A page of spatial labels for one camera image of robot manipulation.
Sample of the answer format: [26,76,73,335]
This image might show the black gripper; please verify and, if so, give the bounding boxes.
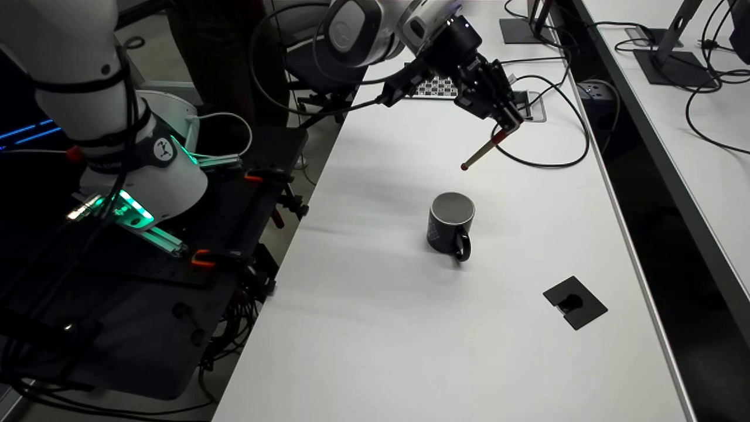
[454,56,528,144]

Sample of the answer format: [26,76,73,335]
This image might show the red capped tan pen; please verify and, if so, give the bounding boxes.
[459,128,509,173]

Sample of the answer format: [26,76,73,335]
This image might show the black mug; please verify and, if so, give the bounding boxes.
[423,190,479,265]

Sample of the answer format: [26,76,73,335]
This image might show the black white calibration board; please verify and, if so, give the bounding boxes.
[409,70,473,104]

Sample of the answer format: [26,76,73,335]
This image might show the black flat monitor base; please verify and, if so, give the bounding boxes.
[496,0,563,47]

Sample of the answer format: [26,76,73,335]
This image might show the black box under desk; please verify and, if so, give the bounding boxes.
[577,77,620,134]

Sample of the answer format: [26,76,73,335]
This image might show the black monitor stand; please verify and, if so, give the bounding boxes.
[630,0,718,90]

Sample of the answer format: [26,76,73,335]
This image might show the black square grommet plate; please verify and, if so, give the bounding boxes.
[541,272,612,333]

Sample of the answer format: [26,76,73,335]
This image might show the black office chair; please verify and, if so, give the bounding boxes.
[279,30,370,131]

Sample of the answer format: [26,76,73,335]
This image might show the black robot mounting cart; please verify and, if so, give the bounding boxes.
[0,139,311,403]

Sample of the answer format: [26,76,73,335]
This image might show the grey metal cable box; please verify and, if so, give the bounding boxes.
[509,87,548,125]

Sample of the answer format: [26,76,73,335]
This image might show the black looped cable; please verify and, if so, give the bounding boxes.
[488,74,593,171]

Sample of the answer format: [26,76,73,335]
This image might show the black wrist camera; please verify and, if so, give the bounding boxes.
[377,61,436,111]

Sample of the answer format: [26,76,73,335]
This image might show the long black desk cable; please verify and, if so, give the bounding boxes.
[681,0,750,157]

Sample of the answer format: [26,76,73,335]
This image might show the white cable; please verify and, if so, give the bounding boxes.
[182,111,258,171]

